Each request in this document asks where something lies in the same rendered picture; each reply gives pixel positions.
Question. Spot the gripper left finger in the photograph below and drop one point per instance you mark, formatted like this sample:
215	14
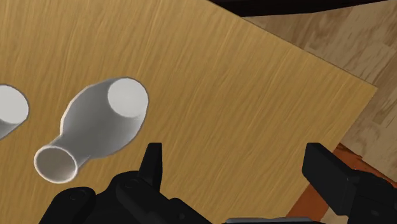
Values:
136	194

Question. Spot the white vase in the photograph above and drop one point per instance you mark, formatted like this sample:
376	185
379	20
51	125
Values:
99	124
11	110

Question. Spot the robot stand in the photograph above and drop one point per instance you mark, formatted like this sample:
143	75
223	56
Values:
279	6

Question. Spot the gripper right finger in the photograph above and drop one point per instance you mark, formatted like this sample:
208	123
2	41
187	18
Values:
344	183

